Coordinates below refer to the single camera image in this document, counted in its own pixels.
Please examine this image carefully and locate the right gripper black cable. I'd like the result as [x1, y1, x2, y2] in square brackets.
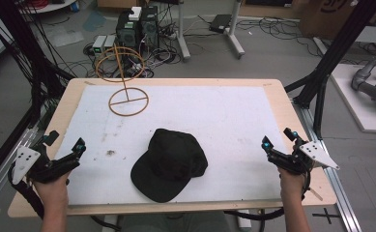
[223, 170, 313, 222]

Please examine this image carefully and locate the white platform board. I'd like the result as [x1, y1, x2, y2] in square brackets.
[330, 63, 376, 134]

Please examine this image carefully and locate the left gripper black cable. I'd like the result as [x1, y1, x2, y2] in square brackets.
[7, 159, 45, 220]

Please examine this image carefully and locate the white round table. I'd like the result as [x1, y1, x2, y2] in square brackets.
[18, 0, 77, 15]

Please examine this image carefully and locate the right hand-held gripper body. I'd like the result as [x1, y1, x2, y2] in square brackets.
[267, 140, 341, 177]

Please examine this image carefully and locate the wooden ring hat stand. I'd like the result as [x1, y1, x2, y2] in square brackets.
[95, 43, 151, 118]

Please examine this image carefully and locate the white table mat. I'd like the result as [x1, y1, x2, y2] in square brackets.
[54, 84, 294, 206]

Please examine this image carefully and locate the black computer tower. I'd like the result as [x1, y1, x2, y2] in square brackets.
[139, 5, 160, 50]
[115, 10, 142, 50]

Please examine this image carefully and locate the black metal frame stand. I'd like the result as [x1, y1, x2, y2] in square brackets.
[0, 0, 77, 191]
[284, 0, 376, 140]

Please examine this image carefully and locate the person's lap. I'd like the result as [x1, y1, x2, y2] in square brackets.
[120, 210, 232, 232]

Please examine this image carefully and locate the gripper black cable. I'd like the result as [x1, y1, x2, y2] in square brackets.
[223, 170, 313, 222]
[7, 159, 45, 220]

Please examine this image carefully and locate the tangle of floor cables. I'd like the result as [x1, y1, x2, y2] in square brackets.
[63, 6, 334, 80]

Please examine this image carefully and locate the small grey device box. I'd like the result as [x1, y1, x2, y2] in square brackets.
[91, 34, 108, 56]
[102, 34, 118, 54]

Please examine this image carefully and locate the aluminium rail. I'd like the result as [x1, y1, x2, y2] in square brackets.
[0, 125, 39, 217]
[292, 99, 364, 232]

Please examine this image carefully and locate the person's left hand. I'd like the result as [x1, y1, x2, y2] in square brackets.
[33, 171, 72, 211]

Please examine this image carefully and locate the flat black box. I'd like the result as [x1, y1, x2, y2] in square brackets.
[208, 14, 234, 35]

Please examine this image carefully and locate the person's right hand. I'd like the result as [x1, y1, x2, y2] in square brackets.
[276, 167, 306, 200]

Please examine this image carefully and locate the white desk leg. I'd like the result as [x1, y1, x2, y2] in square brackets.
[224, 0, 246, 61]
[175, 0, 192, 63]

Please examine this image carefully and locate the cardboard box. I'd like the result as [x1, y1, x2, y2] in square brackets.
[299, 0, 376, 41]

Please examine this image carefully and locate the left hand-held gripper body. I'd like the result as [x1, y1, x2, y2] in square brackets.
[11, 142, 81, 186]

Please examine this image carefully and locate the white box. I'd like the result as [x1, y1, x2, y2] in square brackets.
[128, 6, 143, 22]

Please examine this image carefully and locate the black cap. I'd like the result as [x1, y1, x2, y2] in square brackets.
[130, 128, 210, 204]

